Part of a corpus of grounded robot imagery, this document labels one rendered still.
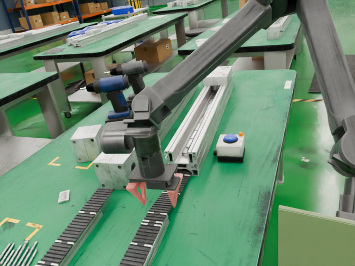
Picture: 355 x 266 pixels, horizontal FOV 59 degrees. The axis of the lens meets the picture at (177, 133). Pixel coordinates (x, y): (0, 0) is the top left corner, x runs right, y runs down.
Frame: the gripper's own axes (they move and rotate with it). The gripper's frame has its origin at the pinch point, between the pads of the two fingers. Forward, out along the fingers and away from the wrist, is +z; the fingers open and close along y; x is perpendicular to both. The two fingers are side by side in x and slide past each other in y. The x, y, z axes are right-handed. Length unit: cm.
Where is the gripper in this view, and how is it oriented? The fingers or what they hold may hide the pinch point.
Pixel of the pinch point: (159, 202)
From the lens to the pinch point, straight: 78.3
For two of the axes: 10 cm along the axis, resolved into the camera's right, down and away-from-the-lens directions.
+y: -9.5, 0.0, 3.0
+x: -2.7, 4.7, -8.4
